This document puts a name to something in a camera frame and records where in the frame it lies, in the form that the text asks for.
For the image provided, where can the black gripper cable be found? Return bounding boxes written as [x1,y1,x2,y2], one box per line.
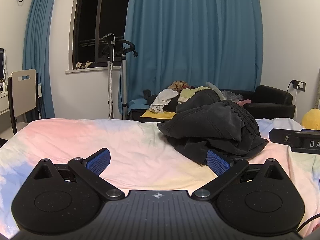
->
[297,215,320,233]

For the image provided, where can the light green garment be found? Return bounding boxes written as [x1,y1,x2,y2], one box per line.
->
[177,86,213,104]

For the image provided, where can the pale padded cloth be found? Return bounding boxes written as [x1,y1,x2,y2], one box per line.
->
[205,82,223,100]

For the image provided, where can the beige chair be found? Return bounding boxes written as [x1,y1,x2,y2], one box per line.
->
[0,69,42,140]

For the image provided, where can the pastel bed sheet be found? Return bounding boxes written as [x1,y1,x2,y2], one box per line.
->
[0,118,320,239]

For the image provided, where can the black sofa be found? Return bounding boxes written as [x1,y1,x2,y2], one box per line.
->
[127,85,296,123]

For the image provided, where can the white charger cable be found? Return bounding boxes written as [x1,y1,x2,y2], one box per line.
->
[294,85,300,123]

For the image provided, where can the small black cloth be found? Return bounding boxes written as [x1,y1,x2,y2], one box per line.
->
[143,89,159,104]

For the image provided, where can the wall socket with chargers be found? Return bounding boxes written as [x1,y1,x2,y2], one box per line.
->
[292,79,307,92]

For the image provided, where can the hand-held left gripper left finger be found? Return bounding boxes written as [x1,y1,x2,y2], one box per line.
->
[32,148,125,201]

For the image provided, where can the wide blue curtain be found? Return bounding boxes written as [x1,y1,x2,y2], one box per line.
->
[124,0,264,110]

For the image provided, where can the white shirt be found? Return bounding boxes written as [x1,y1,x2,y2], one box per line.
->
[149,89,179,114]

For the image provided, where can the white windowsill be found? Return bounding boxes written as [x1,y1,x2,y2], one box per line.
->
[65,66,123,74]

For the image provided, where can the dark window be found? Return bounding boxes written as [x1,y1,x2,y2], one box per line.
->
[72,0,132,70]

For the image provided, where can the dark grey pants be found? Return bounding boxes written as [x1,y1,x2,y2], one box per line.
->
[157,99,269,167]

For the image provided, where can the yellow towel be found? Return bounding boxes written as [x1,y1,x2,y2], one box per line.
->
[141,110,177,119]

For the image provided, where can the yellow plush toy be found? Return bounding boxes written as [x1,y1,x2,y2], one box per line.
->
[301,108,320,130]

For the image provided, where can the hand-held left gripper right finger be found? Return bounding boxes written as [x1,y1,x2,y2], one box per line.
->
[191,149,288,201]

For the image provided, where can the narrow blue curtain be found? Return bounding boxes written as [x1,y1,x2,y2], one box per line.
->
[22,0,59,120]

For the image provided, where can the blue cloth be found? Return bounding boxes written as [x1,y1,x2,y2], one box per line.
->
[128,99,153,111]

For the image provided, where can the black garment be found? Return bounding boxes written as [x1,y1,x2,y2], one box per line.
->
[165,90,222,113]

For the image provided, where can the brown patterned garment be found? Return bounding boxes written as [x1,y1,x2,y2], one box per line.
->
[168,81,192,90]

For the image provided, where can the standing garment steamer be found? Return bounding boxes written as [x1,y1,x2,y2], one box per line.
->
[100,33,139,120]

